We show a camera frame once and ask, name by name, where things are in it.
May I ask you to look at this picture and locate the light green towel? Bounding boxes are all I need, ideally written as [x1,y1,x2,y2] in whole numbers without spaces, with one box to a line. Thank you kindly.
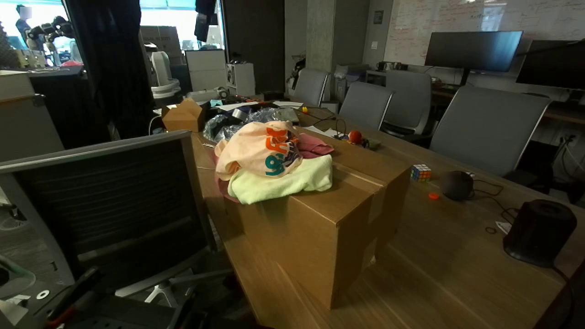
[227,156,333,205]

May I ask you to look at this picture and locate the pink shirt with orange print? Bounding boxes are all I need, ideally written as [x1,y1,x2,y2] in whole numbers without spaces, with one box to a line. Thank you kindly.
[216,134,335,198]

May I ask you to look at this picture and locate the peach shirt with print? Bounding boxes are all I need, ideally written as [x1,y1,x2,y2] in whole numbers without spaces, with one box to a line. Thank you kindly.
[214,121,302,181]

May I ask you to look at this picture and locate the brown cardboard box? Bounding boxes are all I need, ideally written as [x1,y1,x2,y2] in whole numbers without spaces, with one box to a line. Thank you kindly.
[193,134,410,309]

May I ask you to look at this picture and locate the grey chair behind table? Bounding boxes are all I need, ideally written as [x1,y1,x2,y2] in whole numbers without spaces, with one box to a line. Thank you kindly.
[341,83,392,132]
[430,86,551,176]

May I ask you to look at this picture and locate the small cardboard box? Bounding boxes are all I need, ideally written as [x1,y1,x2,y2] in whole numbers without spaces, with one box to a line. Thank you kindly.
[163,99,205,132]

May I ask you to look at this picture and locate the red ball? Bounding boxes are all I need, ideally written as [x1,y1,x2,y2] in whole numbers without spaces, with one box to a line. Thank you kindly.
[348,130,364,145]

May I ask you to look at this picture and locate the clear plastic bag pile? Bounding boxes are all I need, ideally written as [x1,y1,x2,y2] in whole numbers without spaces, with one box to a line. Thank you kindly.
[203,108,300,143]

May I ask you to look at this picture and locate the colourful puzzle cube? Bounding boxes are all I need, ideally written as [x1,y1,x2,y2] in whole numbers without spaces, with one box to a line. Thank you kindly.
[412,163,432,181]

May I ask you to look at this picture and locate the black round speaker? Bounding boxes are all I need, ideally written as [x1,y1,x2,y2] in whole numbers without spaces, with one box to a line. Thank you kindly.
[443,170,474,201]

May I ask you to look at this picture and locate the black computer monitor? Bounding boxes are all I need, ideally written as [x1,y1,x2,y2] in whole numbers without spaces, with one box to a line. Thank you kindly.
[425,31,523,72]
[518,40,585,90]

